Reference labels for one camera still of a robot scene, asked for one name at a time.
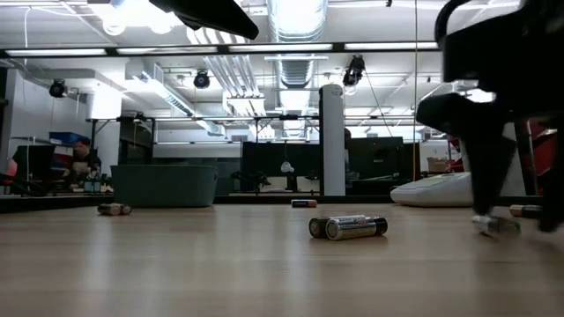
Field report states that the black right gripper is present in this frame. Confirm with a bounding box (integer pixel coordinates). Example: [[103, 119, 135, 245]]
[[416, 0, 564, 233]]

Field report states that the dark copper-end battery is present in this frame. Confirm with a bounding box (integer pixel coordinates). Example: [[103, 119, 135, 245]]
[[471, 214, 523, 240]]

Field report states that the silver red-print battery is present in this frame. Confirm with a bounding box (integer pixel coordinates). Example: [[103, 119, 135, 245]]
[[97, 203, 124, 217]]

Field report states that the black Duracell battery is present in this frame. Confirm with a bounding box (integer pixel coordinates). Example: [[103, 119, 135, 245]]
[[508, 204, 544, 221]]

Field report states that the black ceiling spotlight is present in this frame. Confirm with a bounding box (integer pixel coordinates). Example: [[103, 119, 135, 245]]
[[192, 70, 212, 91], [342, 55, 367, 88], [48, 78, 70, 100]]

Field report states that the cardboard box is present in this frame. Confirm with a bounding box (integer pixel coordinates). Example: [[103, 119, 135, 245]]
[[426, 157, 450, 173]]

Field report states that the white label maker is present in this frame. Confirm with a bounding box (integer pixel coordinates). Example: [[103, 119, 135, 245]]
[[390, 171, 475, 209]]

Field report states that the black monitor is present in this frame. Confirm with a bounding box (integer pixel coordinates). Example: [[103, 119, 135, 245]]
[[345, 136, 404, 181]]

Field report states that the person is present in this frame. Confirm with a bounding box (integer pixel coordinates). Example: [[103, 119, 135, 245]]
[[61, 136, 103, 193], [345, 127, 354, 177]]

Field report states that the silver black AA battery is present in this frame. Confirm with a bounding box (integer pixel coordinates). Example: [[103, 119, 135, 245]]
[[324, 216, 389, 242], [308, 214, 369, 240]]

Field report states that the dark teal plastic bin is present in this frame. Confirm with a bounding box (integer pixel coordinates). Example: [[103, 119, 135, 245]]
[[109, 164, 219, 209]]

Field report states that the blue lidded storage box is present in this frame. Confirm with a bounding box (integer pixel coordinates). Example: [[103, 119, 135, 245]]
[[48, 131, 89, 148]]

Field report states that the silver ventilation duct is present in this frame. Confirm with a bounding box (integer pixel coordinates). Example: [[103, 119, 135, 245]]
[[265, 0, 330, 111]]

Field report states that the thin hanging cable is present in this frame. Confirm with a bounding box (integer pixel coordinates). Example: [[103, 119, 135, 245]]
[[412, 0, 419, 182]]

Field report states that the black aluminium table frame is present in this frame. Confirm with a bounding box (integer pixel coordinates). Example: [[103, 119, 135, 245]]
[[0, 40, 564, 208]]

